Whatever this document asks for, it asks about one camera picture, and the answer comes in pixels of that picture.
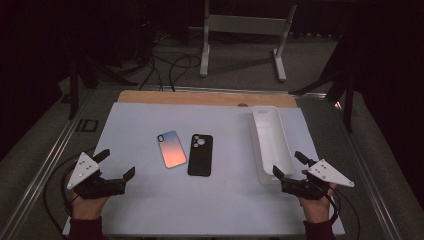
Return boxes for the metal floor rail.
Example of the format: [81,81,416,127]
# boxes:
[333,99,404,240]
[0,89,98,240]

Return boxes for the black floor cable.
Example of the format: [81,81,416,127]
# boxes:
[168,54,193,92]
[138,43,165,92]

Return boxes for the black tripod stand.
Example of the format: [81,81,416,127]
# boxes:
[68,56,138,120]
[289,33,356,133]

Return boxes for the person's left hand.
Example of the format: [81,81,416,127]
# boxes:
[70,193,109,221]

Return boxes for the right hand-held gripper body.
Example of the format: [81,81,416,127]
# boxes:
[281,158,355,201]

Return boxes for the hand-held gripper cable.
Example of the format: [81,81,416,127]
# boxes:
[324,186,362,240]
[43,146,98,234]

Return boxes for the white rectangular box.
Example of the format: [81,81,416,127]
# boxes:
[249,105,296,185]

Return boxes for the white table mat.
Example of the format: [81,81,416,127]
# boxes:
[62,101,346,237]

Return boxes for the blue pink gradient phone case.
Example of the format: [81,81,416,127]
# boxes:
[156,130,188,169]

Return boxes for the right hand-held gripper cable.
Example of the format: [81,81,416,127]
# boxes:
[324,186,362,240]

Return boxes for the black floor plate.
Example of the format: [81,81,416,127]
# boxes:
[75,118,99,133]

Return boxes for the black phone case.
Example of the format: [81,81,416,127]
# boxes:
[187,133,214,177]

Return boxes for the person's right hand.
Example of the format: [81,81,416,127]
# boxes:
[298,188,338,224]

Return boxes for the left hand-held gripper cable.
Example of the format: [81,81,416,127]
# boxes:
[43,146,98,234]

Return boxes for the white metal stand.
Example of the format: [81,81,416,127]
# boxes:
[199,0,298,83]

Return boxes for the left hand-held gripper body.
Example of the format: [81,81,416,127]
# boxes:
[66,151,128,200]

